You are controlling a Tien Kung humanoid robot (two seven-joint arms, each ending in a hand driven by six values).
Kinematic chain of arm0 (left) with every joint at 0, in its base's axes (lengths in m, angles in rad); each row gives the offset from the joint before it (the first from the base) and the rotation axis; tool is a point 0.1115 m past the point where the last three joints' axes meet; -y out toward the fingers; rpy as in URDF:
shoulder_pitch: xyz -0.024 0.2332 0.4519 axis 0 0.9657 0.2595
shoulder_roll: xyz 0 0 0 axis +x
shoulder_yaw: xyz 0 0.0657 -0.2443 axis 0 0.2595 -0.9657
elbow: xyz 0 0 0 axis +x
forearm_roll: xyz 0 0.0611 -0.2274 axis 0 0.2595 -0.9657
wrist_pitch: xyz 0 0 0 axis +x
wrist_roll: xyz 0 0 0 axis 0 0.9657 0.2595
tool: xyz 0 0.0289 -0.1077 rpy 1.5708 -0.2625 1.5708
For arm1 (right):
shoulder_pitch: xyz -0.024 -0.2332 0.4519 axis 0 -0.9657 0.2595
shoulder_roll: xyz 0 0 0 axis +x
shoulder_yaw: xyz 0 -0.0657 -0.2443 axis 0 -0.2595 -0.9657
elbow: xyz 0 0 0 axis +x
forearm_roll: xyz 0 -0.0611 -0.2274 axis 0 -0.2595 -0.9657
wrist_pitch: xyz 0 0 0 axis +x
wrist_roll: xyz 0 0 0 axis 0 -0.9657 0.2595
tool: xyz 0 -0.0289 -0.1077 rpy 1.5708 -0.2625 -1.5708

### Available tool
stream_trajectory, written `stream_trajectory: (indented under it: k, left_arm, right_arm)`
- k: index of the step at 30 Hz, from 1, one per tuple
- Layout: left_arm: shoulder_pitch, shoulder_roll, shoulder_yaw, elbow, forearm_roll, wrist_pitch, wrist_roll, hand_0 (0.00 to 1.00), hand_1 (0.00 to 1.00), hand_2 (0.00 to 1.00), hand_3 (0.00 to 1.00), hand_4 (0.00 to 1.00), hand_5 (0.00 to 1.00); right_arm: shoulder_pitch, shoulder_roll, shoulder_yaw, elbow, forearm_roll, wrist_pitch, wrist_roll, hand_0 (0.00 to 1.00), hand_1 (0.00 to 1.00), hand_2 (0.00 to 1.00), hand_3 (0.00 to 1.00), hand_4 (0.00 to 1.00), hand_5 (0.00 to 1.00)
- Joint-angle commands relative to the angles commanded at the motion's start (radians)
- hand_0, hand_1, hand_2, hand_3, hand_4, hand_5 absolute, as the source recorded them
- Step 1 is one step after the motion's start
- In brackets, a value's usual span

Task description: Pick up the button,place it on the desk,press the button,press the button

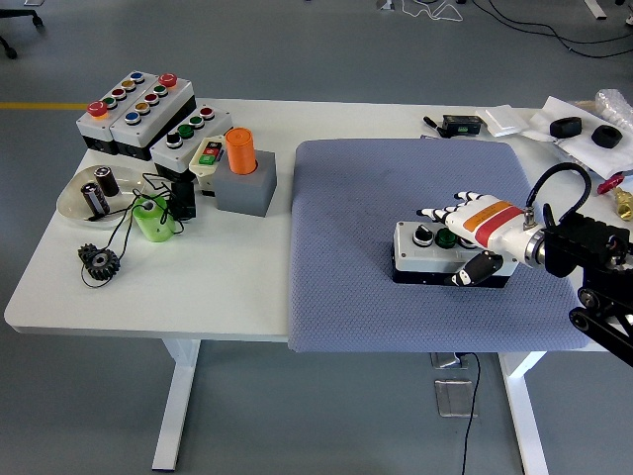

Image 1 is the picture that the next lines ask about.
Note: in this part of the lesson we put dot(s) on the five-button control box red mushroom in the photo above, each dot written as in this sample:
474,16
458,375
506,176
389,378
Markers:
94,127
148,119

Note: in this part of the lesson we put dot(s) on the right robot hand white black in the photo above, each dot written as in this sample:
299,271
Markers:
489,222

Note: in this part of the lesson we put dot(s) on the four-button control box white black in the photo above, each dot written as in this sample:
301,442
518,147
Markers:
410,255
165,156

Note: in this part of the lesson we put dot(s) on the orange cylinder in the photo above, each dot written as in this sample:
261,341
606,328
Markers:
241,151

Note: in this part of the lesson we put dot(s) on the grey cube block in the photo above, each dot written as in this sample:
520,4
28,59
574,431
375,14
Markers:
244,193

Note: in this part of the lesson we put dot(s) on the grey-blue textured mat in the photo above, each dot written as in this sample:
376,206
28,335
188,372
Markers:
346,247

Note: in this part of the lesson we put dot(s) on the brass valve fitting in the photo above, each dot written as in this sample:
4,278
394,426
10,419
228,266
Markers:
624,203

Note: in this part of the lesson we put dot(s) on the white table leg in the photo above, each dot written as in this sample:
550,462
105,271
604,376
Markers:
175,406
526,415

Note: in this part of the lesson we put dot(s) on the black plug connector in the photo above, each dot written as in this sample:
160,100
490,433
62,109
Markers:
431,122

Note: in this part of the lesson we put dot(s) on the metal floor socket plate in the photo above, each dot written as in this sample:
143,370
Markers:
445,360
455,398

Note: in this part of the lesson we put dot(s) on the clear bubble wrap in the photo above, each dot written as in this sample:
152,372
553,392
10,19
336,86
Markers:
615,106

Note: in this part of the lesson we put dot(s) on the beige red-green push switch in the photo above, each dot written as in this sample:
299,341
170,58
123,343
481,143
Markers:
207,153

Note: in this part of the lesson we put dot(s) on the black cylindrical capacitor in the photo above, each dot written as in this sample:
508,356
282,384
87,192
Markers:
95,199
107,182

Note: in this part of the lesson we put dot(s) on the clear plastic bag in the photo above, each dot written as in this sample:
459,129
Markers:
569,153

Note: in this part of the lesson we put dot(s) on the small black device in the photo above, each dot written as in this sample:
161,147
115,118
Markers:
183,198

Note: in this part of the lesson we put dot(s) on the black office chair base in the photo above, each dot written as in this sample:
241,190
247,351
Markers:
15,15

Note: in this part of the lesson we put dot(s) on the white foam sheet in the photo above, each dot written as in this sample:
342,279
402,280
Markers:
588,153

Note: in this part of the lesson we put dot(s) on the black module green terminal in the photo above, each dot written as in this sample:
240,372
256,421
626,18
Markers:
462,124

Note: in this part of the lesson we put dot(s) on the green plastic cylinder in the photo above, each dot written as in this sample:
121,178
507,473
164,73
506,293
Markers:
153,222

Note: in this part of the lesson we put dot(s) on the black metal gear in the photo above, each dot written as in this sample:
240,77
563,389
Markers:
101,262

